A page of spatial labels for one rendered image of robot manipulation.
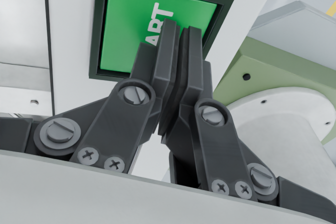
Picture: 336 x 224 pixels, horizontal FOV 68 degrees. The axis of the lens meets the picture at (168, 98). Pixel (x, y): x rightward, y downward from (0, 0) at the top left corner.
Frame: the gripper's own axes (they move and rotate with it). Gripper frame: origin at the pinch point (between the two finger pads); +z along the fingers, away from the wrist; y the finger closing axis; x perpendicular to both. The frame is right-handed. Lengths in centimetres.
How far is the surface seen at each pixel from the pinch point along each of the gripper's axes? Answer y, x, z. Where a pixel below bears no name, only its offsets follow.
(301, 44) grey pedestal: 17.9, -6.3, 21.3
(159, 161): 2.4, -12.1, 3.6
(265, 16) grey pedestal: 11.6, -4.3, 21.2
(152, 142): 1.1, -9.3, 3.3
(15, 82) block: -10.7, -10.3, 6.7
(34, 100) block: -9.2, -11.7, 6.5
